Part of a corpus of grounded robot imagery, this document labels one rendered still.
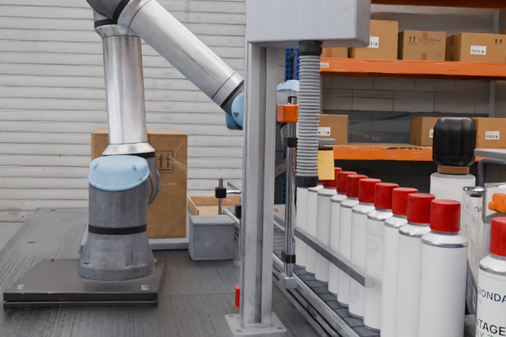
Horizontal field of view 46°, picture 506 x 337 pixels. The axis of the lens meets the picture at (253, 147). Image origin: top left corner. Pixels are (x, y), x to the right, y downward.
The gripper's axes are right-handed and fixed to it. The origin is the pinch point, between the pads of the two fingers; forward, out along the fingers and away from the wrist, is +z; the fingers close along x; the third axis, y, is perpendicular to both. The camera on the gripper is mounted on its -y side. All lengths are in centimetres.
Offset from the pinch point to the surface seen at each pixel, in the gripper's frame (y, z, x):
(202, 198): -7, -43, 89
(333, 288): -1.3, 15.0, -17.8
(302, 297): -4.7, 14.7, -10.4
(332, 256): -3.5, 11.7, -25.2
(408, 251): -1.8, 17.2, -46.6
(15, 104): -127, -242, 367
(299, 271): -2.7, 8.5, -4.0
